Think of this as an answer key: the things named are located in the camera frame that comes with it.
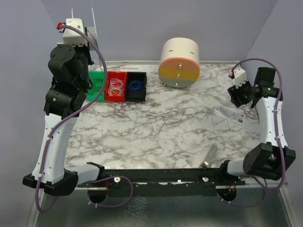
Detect white perforated cable spool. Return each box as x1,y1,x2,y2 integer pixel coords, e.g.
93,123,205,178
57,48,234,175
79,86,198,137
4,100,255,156
71,8,98,50

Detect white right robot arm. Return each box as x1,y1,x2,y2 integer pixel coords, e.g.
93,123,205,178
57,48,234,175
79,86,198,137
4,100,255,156
226,67,296,181

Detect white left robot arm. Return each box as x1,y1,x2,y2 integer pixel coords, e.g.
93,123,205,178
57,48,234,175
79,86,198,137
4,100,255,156
22,44,104,196

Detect clear plastic bag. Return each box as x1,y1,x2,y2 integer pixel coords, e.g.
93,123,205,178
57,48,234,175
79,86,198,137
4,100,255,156
213,105,246,124

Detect green plastic bin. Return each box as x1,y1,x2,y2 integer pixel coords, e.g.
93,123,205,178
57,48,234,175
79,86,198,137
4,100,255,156
86,71,104,101

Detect red plastic bin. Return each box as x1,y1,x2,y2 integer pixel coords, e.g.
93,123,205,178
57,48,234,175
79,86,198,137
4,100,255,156
104,71,127,102

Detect black plastic bin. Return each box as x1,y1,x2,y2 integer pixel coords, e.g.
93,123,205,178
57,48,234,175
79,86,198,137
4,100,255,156
125,72,147,102

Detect round three-drawer cabinet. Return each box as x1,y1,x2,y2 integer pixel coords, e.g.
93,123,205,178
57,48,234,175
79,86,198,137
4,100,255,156
158,37,200,88

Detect grey tool with red label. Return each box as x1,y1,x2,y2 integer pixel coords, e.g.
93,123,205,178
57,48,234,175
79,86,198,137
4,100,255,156
199,145,218,169

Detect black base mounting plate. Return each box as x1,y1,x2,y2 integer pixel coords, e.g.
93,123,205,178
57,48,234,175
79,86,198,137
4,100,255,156
79,162,245,197

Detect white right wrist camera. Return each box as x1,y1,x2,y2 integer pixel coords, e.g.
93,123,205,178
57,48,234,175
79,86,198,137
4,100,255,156
229,68,248,88

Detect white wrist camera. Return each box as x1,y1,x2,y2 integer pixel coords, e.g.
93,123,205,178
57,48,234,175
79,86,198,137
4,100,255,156
229,68,248,88
56,18,88,47

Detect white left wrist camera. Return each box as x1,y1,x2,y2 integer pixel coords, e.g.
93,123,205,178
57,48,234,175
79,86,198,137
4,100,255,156
56,18,88,47

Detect green wire coil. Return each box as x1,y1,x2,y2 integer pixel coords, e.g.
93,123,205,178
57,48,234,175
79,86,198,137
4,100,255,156
89,77,105,94

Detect white wire coil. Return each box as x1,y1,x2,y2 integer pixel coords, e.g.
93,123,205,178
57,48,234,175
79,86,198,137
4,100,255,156
107,78,125,97

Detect blue wire coil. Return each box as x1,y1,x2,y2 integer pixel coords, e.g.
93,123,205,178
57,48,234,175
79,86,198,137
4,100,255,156
128,80,144,93

